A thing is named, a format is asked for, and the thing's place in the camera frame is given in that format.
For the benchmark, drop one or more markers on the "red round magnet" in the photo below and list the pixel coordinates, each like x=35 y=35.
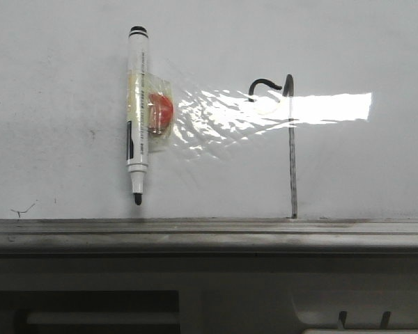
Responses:
x=161 y=113

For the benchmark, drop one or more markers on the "white whiteboard marker pen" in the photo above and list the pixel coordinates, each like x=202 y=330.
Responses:
x=137 y=110

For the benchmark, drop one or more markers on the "white appliance below board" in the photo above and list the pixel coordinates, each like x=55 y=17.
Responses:
x=288 y=294

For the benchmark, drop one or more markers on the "grey aluminium whiteboard tray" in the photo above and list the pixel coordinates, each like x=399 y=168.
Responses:
x=86 y=236

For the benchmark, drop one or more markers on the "white whiteboard surface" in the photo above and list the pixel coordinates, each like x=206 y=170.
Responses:
x=63 y=85

